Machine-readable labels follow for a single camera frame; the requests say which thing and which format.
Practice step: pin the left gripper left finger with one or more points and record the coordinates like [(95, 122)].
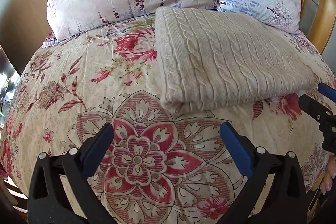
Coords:
[(59, 189)]

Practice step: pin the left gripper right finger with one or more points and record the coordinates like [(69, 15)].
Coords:
[(274, 191)]

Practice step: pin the person's right hand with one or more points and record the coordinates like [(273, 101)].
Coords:
[(330, 171)]

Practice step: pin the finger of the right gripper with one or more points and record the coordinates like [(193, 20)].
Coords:
[(327, 91), (313, 108)]

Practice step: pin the floral bed quilt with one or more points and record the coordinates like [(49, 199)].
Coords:
[(161, 167)]

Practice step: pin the beige cable-knit sweater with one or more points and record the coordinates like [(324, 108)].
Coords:
[(210, 60)]

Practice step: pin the curved wooden headboard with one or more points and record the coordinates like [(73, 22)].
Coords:
[(320, 3)]

